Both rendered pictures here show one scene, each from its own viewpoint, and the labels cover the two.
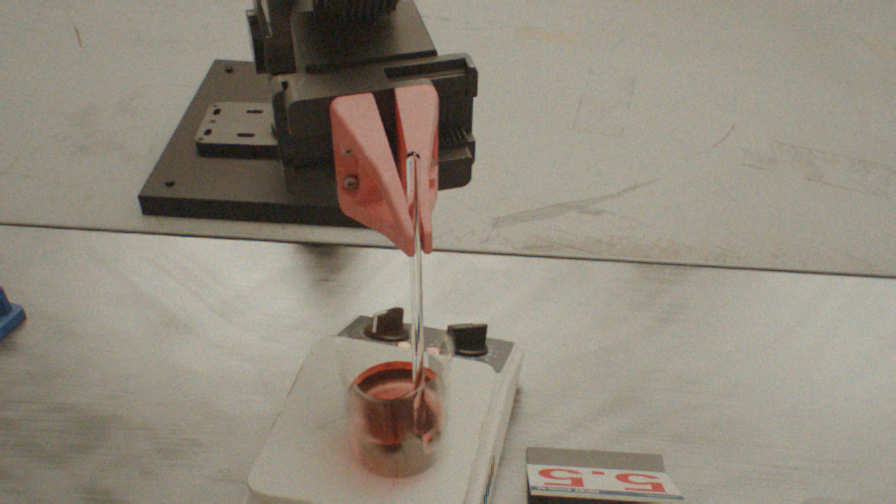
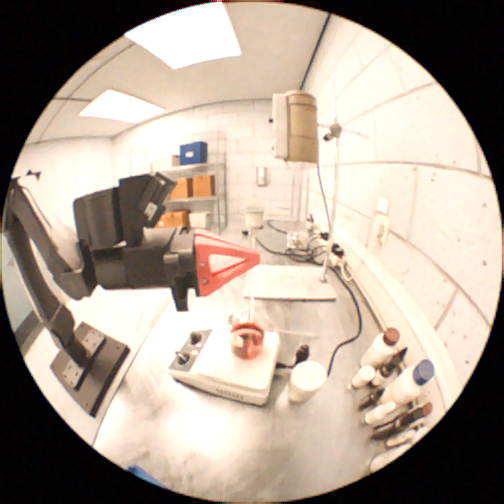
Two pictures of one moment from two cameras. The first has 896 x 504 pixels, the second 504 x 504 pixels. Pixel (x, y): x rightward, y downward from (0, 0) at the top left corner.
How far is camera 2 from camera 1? 42 cm
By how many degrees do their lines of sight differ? 74
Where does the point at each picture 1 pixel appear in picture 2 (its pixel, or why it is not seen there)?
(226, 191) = (95, 390)
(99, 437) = (200, 453)
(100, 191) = (82, 423)
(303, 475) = (260, 372)
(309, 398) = (225, 373)
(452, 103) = not seen: hidden behind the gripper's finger
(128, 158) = (71, 409)
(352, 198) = (211, 283)
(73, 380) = (170, 459)
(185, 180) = (86, 399)
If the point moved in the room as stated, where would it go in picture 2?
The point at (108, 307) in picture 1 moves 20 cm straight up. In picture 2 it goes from (135, 443) to (52, 402)
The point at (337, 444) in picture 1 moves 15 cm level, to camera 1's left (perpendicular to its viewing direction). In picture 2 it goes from (247, 364) to (245, 449)
